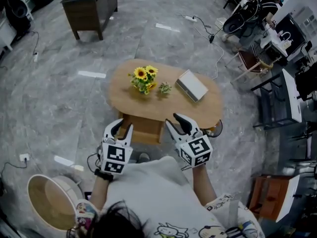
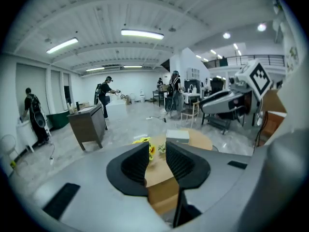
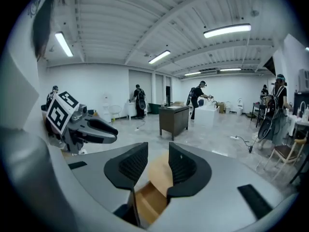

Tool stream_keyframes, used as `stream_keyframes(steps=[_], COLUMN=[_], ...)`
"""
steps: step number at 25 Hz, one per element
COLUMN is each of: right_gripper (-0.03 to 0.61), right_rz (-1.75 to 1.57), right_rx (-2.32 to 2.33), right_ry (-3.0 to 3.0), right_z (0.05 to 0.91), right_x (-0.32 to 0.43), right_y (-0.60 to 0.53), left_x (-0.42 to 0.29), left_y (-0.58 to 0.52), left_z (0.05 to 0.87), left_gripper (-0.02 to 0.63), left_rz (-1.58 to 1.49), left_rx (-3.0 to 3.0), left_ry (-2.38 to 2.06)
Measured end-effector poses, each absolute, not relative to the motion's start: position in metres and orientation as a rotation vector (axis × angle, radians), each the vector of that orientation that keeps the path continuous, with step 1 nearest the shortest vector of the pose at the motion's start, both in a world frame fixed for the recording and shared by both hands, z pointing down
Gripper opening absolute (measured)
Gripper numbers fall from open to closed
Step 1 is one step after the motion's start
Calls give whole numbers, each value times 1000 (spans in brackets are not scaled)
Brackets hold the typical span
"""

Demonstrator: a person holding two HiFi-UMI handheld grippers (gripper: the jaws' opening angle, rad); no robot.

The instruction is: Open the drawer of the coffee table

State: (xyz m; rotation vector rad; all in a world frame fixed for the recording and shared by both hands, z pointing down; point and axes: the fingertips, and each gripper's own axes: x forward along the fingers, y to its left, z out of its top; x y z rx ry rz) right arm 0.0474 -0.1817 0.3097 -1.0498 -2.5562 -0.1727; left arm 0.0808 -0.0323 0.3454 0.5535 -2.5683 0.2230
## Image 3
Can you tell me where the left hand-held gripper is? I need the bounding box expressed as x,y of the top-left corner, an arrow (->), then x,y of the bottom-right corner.
45,90 -> 119,155

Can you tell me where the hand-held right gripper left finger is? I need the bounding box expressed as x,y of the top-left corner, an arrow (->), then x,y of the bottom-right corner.
65,142 -> 149,227

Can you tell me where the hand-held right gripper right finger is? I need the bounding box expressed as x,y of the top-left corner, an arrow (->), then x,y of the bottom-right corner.
147,142 -> 298,232

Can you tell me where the wooden coffee table drawer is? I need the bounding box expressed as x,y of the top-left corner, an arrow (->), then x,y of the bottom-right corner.
135,181 -> 170,224

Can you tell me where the wooden coffee table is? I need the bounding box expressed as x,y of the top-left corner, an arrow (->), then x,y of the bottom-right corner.
131,152 -> 174,226

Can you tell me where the white side table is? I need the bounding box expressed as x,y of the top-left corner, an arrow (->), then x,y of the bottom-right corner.
124,101 -> 148,120

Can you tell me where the dark green bin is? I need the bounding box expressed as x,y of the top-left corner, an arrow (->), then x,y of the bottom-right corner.
148,102 -> 161,115

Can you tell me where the dark brown cabinet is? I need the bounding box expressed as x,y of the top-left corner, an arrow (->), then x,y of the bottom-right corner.
158,105 -> 190,141

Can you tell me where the white toilet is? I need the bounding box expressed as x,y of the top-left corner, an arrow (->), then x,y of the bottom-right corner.
236,97 -> 244,116

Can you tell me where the dark metal table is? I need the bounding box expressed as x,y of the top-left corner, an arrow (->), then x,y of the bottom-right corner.
250,101 -> 267,128

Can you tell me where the person's white shirt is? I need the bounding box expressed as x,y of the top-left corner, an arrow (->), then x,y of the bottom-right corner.
0,0 -> 83,232

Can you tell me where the white sink counter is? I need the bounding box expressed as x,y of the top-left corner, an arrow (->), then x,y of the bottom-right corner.
288,101 -> 309,140

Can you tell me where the white wire chair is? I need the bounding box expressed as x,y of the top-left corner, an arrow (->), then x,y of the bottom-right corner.
109,104 -> 123,120

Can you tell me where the floor power strip cable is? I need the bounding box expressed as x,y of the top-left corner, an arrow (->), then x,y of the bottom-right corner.
229,135 -> 258,154

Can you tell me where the wooden frame chair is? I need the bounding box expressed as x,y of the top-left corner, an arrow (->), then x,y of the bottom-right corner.
264,131 -> 308,181

